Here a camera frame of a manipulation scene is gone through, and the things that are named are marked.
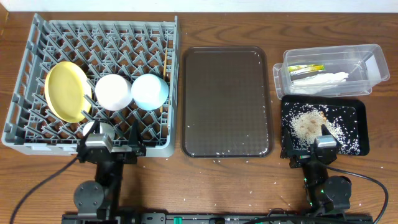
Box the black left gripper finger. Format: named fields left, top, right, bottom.
left=81, top=121, right=100, bottom=146
left=127, top=120, right=143, bottom=147

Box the white cup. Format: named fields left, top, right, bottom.
left=83, top=121, right=116, bottom=140

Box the pile of rice and peanuts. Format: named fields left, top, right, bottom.
left=281, top=103, right=360, bottom=155

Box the pink bowl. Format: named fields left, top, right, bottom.
left=95, top=74, right=132, bottom=111

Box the yellow round plate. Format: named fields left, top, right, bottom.
left=44, top=62, right=92, bottom=123

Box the white paper napkin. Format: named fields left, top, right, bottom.
left=290, top=72, right=349, bottom=95

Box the light blue bowl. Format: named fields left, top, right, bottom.
left=131, top=73, right=169, bottom=111

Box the green snack wrapper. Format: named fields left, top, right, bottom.
left=288, top=64, right=325, bottom=76

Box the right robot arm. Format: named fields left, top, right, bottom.
left=280, top=124, right=351, bottom=217

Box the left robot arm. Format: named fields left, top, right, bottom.
left=72, top=121, right=146, bottom=223

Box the black food waste tray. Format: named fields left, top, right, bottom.
left=281, top=95, right=370, bottom=156

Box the clear plastic waste bin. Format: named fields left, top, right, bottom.
left=273, top=44, right=390, bottom=99

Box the grey plastic dish rack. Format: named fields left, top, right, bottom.
left=1, top=15, right=180, bottom=157

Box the dark brown serving tray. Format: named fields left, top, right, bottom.
left=181, top=47, right=274, bottom=158

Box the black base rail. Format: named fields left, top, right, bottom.
left=61, top=213, right=373, bottom=224

